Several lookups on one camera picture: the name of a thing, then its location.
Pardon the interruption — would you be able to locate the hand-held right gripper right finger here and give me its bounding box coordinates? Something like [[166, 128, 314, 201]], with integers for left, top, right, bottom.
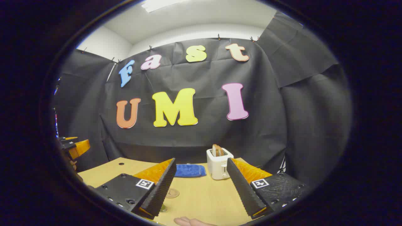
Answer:
[[226, 158, 311, 219]]

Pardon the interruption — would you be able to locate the white toaster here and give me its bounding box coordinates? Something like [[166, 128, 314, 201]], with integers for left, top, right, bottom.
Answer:
[[206, 148, 234, 180]]

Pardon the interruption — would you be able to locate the blue towel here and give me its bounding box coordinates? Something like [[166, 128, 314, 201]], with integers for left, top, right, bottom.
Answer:
[[175, 164, 207, 178]]

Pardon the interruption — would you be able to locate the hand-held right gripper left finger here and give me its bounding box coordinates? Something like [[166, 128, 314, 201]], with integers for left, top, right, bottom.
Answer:
[[94, 158, 177, 220]]

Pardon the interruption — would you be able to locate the black backdrop cloth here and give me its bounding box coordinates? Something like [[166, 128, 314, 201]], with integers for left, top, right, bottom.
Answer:
[[52, 11, 354, 186]]

